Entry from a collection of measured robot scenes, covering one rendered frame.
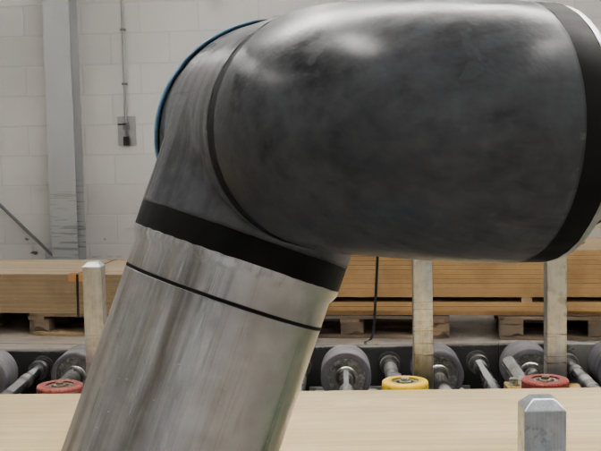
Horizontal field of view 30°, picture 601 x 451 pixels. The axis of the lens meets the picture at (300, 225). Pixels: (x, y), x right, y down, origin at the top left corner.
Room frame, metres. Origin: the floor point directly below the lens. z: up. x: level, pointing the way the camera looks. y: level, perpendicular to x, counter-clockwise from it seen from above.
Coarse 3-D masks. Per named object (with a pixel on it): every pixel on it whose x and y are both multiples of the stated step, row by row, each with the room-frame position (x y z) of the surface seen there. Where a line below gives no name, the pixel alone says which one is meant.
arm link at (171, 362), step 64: (192, 64) 0.60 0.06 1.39; (192, 128) 0.56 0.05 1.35; (192, 192) 0.56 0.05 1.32; (192, 256) 0.55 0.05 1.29; (256, 256) 0.55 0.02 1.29; (320, 256) 0.56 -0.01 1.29; (128, 320) 0.56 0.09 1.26; (192, 320) 0.54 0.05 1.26; (256, 320) 0.55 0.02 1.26; (320, 320) 0.58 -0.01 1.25; (128, 384) 0.55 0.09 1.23; (192, 384) 0.54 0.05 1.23; (256, 384) 0.55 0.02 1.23; (64, 448) 0.57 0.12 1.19; (128, 448) 0.54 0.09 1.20; (192, 448) 0.54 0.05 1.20; (256, 448) 0.55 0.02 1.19
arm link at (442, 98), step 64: (384, 0) 0.50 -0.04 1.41; (448, 0) 0.48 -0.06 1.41; (512, 0) 0.49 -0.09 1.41; (256, 64) 0.50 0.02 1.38; (320, 64) 0.47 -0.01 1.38; (384, 64) 0.46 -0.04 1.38; (448, 64) 0.45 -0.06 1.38; (512, 64) 0.45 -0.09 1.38; (576, 64) 0.45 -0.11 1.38; (256, 128) 0.48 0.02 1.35; (320, 128) 0.46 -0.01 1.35; (384, 128) 0.45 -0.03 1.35; (448, 128) 0.44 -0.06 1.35; (512, 128) 0.44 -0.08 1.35; (576, 128) 0.45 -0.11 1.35; (256, 192) 0.50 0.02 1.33; (320, 192) 0.47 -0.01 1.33; (384, 192) 0.46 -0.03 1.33; (448, 192) 0.45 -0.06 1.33; (512, 192) 0.45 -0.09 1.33; (576, 192) 0.45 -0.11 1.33; (384, 256) 0.50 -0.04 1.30; (448, 256) 0.48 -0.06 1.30; (512, 256) 0.48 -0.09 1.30
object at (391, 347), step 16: (16, 352) 2.56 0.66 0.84; (32, 352) 2.56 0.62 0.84; (48, 352) 2.55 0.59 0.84; (64, 352) 2.55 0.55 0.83; (320, 352) 2.53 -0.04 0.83; (368, 352) 2.53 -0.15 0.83; (384, 352) 2.53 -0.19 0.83; (400, 352) 2.53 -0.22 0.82; (464, 352) 2.52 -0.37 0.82; (496, 352) 2.52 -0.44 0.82; (576, 352) 2.51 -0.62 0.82; (320, 368) 2.53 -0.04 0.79; (400, 368) 2.53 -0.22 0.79; (464, 368) 2.52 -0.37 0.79; (496, 368) 2.52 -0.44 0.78; (32, 384) 2.56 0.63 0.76; (320, 384) 2.53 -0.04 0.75; (464, 384) 2.52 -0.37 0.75; (480, 384) 2.52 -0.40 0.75
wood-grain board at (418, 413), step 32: (0, 416) 1.73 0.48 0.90; (32, 416) 1.73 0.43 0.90; (64, 416) 1.73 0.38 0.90; (320, 416) 1.70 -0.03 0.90; (352, 416) 1.69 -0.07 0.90; (384, 416) 1.69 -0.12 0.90; (416, 416) 1.69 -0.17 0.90; (448, 416) 1.68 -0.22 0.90; (480, 416) 1.68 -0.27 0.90; (512, 416) 1.67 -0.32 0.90; (576, 416) 1.67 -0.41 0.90; (0, 448) 1.56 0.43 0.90; (32, 448) 1.55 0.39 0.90; (288, 448) 1.53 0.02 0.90; (320, 448) 1.53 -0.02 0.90; (352, 448) 1.52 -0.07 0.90; (384, 448) 1.52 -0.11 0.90; (416, 448) 1.52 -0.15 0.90; (448, 448) 1.51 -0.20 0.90; (480, 448) 1.51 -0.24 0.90; (512, 448) 1.51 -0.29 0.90; (576, 448) 1.50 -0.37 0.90
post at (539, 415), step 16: (528, 400) 0.93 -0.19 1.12; (544, 400) 0.92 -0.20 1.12; (528, 416) 0.91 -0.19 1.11; (544, 416) 0.91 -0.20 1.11; (560, 416) 0.91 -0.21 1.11; (528, 432) 0.91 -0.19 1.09; (544, 432) 0.91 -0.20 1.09; (560, 432) 0.91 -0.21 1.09; (528, 448) 0.91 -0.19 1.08; (544, 448) 0.91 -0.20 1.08; (560, 448) 0.91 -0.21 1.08
